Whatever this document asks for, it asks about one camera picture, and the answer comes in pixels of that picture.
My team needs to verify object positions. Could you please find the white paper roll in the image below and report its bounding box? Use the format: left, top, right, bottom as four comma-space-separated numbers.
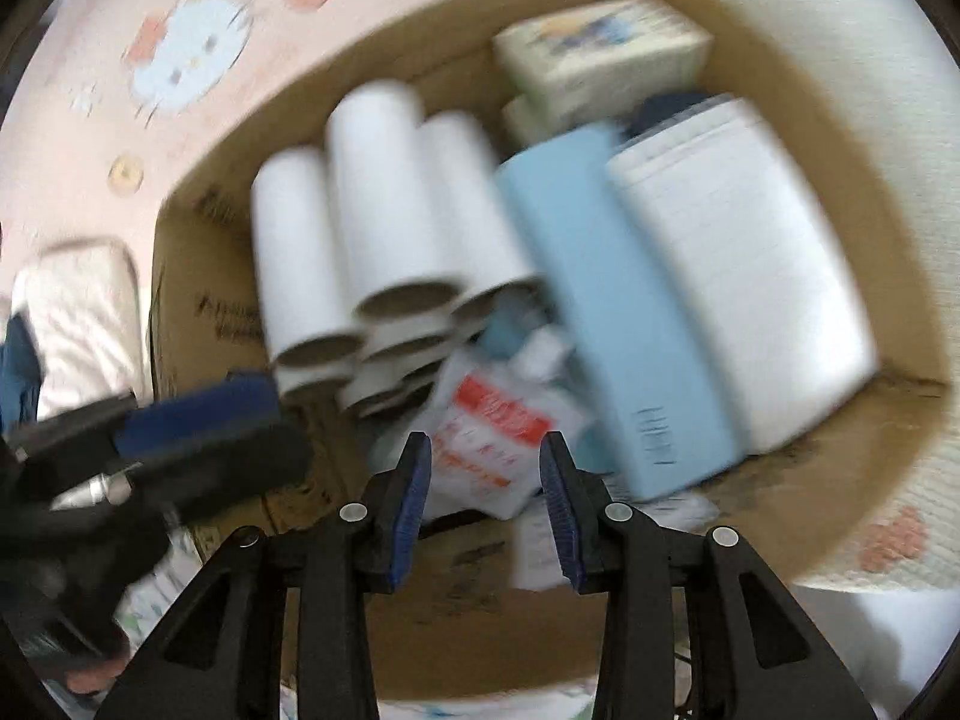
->
325, 80, 464, 320
251, 146, 363, 366
420, 110, 539, 320
274, 310, 464, 413

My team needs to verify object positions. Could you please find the red white sauce sachet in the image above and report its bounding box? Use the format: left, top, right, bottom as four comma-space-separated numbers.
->
369, 346, 594, 522

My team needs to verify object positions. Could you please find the blue white tissue pack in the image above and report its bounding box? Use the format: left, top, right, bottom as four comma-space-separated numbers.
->
477, 293, 573, 382

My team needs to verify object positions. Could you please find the person's left hand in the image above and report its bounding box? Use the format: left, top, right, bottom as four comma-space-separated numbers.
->
65, 644, 132, 695

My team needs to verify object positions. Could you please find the dark blue cloth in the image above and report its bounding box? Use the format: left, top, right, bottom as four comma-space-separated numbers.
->
0, 312, 44, 434

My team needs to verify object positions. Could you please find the cream patterned pillow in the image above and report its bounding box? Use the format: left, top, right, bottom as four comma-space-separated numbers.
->
11, 238, 149, 421

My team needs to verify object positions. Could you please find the light blue flat pack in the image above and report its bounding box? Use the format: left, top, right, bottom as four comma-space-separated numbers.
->
496, 124, 747, 500

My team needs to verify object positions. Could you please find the white paper roll in box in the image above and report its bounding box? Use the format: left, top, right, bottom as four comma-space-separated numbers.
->
420, 110, 539, 320

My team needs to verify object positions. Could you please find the pink Hello Kitty blanket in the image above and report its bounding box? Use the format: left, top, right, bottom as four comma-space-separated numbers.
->
2, 0, 958, 590

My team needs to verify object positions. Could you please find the white spiral notepad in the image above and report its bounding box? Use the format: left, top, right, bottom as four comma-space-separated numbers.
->
608, 94, 878, 454

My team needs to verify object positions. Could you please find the brown cardboard box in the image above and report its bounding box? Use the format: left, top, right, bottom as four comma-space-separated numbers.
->
151, 0, 958, 718

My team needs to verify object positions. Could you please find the green white cartoon box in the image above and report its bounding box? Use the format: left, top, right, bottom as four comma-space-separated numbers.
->
493, 0, 715, 145

